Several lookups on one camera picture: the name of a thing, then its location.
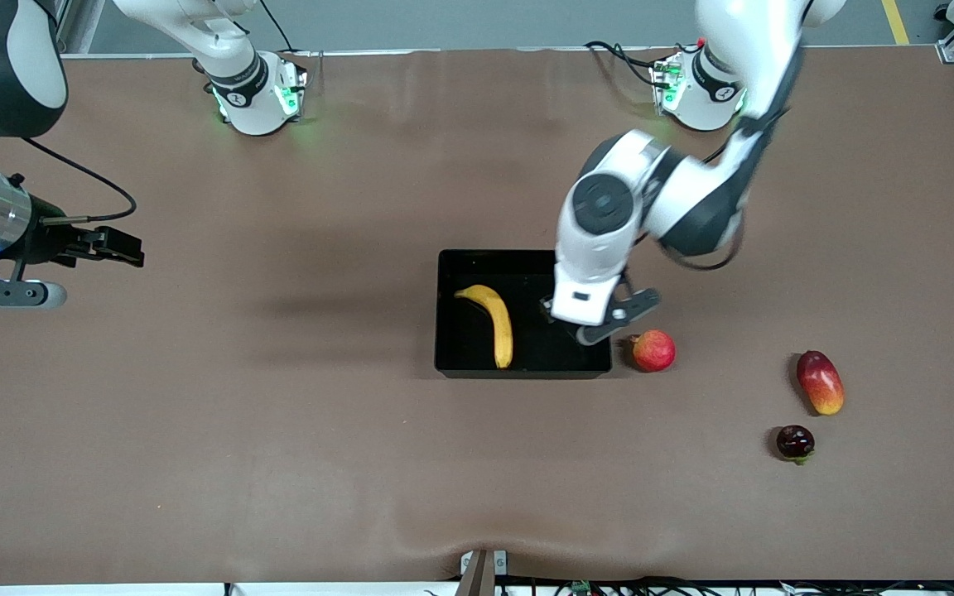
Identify pinkish red round fruit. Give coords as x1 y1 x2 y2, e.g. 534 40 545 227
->
629 329 677 373

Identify black left arm base cables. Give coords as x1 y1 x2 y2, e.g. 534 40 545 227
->
584 40 670 89

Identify red yellow mango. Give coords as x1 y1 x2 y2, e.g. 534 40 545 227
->
796 350 846 416

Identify black right arm base cable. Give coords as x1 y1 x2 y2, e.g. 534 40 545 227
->
260 0 325 59

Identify brown table mat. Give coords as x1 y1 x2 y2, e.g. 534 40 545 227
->
0 46 954 585

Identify black rectangular plastic box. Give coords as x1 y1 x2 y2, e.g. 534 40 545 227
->
434 249 614 380

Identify metal table clamp bracket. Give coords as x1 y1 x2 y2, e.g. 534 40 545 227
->
460 549 509 596

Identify yellow banana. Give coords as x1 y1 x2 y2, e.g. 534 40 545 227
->
454 284 515 370

